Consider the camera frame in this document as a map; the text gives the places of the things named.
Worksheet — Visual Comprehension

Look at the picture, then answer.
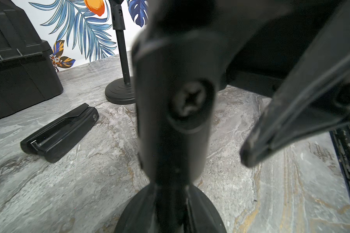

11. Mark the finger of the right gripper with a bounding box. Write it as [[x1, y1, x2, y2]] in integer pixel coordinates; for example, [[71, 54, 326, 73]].
[[240, 1, 350, 168]]

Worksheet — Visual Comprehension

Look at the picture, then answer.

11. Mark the black round stand base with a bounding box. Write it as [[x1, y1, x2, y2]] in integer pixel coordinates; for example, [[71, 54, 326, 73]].
[[114, 183, 226, 233]]

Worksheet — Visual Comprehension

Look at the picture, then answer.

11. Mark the black stand pole with clip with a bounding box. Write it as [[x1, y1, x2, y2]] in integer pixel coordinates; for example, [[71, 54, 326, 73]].
[[109, 0, 131, 85]]

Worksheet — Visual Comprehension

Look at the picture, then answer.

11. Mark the black plastic toolbox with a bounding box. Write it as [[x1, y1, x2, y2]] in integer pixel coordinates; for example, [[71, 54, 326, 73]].
[[0, 1, 63, 119]]

